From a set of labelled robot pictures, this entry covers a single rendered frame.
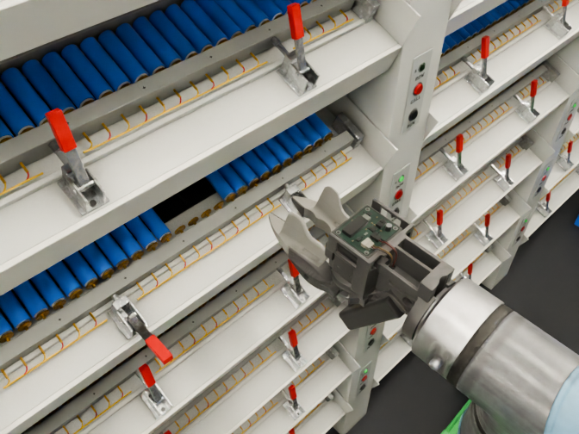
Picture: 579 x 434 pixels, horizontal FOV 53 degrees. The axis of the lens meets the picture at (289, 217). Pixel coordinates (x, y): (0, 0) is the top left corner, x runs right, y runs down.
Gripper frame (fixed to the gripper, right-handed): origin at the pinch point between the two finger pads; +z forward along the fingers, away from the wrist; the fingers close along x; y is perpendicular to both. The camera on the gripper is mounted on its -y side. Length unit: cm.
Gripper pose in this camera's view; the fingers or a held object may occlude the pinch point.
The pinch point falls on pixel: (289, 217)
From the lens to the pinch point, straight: 67.9
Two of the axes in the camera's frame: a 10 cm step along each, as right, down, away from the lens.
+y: 0.3, -6.7, -7.4
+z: -7.1, -5.4, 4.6
